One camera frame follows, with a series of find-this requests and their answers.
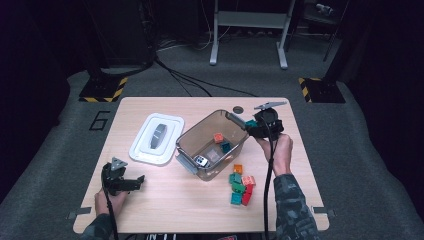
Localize person's right hand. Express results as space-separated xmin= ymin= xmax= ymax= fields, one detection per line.
xmin=255 ymin=132 xmax=294 ymax=177

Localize black cabinet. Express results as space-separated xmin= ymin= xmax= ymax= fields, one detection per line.
xmin=83 ymin=0 xmax=156 ymax=66

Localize white lid with grey handle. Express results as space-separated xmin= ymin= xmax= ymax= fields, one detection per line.
xmin=128 ymin=112 xmax=185 ymax=167

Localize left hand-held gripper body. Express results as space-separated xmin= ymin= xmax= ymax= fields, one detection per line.
xmin=101 ymin=157 xmax=129 ymax=196

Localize person's left hand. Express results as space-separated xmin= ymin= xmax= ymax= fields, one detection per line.
xmin=94 ymin=189 xmax=128 ymax=217

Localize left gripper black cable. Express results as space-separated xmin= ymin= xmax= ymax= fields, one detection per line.
xmin=100 ymin=164 xmax=119 ymax=240

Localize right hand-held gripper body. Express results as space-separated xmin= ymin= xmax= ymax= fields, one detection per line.
xmin=253 ymin=100 xmax=288 ymax=141

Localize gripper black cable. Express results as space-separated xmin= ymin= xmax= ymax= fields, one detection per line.
xmin=259 ymin=114 xmax=279 ymax=240
xmin=100 ymin=164 xmax=119 ymax=240

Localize black label with white print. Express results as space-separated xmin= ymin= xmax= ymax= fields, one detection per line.
xmin=145 ymin=233 xmax=177 ymax=240

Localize grey tape strip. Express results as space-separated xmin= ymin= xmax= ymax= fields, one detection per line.
xmin=312 ymin=206 xmax=336 ymax=218

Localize black base with hazard stripes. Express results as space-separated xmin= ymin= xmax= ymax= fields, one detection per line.
xmin=298 ymin=77 xmax=347 ymax=104
xmin=78 ymin=77 xmax=129 ymax=103

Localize small white toy car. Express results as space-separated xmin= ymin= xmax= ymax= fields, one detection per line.
xmin=193 ymin=155 xmax=210 ymax=169

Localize pile of coloured toy blocks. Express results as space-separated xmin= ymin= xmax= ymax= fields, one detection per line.
xmin=228 ymin=164 xmax=256 ymax=207

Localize white floor cable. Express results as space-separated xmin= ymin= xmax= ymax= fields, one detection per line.
xmin=156 ymin=31 xmax=214 ymax=53

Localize white metal table frame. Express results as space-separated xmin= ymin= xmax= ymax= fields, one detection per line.
xmin=209 ymin=0 xmax=297 ymax=70

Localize black floor cable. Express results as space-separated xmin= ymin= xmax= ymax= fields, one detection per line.
xmin=166 ymin=68 xmax=213 ymax=98
xmin=153 ymin=57 xmax=258 ymax=98

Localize brown translucent storage box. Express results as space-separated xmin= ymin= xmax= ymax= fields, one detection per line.
xmin=175 ymin=109 xmax=252 ymax=182

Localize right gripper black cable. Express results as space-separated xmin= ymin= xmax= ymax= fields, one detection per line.
xmin=259 ymin=114 xmax=279 ymax=240

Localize small grey device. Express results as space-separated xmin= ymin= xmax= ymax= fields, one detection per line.
xmin=314 ymin=2 xmax=334 ymax=16

